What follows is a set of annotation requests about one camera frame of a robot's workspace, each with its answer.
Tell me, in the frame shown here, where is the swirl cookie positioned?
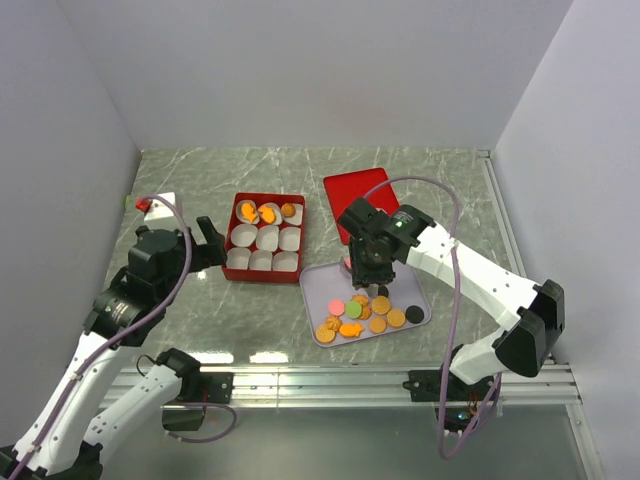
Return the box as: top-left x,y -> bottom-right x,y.
281,203 -> 296,218
325,315 -> 342,332

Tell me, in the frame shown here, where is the dotted round biscuit right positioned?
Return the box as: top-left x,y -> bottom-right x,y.
386,309 -> 406,328

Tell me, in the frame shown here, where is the dotted round biscuit left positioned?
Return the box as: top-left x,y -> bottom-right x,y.
315,325 -> 336,345

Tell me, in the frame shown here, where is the lilac plastic tray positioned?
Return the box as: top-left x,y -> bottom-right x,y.
300,262 -> 431,348

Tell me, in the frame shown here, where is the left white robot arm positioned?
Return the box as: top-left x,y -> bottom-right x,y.
1,216 -> 232,479

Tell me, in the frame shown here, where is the red cookie box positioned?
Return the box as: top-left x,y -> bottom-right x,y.
222,192 -> 306,284

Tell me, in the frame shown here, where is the green round cookie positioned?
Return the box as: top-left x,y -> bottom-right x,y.
344,301 -> 363,319

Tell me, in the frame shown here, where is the plain orange round cookie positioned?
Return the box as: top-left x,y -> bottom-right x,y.
369,317 -> 387,335

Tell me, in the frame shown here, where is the black sandwich cookie right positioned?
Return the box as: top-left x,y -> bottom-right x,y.
405,305 -> 425,324

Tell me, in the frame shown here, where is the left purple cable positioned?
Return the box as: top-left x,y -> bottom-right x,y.
4,194 -> 238,480

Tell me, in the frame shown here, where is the dotted round biscuit middle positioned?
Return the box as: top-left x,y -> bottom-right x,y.
371,296 -> 392,315

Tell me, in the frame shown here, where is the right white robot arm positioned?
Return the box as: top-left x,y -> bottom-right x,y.
338,198 -> 565,401

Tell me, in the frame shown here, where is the red box lid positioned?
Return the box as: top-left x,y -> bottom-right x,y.
323,167 -> 399,222

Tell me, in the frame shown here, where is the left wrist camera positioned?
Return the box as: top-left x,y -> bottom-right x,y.
135,192 -> 182,231

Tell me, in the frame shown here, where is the dotted round biscuit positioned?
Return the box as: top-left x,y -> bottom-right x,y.
315,325 -> 336,345
386,309 -> 406,328
371,296 -> 392,315

